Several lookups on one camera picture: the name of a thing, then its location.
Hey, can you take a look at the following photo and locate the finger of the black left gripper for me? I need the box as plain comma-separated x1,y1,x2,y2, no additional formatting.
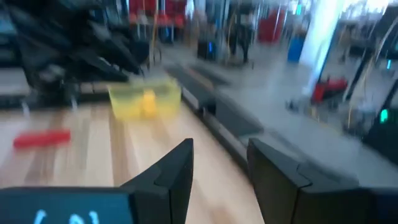
74,49,130,82
93,23,150,74

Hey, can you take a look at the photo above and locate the black hazard-striped floor mat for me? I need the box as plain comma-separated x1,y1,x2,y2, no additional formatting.
166,63,231,91

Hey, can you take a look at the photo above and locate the yellow wooden block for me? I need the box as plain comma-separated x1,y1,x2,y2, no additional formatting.
141,89,158,118

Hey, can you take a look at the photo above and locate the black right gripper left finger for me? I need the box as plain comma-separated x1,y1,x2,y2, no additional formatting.
0,138,194,224

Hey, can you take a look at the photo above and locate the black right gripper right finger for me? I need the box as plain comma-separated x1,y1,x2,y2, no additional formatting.
247,138,398,224

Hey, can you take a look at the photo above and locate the yellow plastic bin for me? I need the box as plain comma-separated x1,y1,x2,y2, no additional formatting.
107,77,183,121

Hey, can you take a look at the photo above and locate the white pillar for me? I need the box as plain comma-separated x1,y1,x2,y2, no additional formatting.
300,0,346,97

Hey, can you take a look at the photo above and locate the red floor machine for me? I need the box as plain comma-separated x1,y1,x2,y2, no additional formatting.
310,77,349,104

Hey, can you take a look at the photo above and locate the black computer with blue light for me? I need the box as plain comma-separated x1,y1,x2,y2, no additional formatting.
197,39,218,60

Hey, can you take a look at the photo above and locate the person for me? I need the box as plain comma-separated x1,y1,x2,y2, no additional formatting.
228,9,254,65

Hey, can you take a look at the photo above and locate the blue barrel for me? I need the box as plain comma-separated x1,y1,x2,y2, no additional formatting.
286,34,307,63

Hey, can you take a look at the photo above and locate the long red wooden block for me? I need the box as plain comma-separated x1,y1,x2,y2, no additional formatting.
12,129,72,149

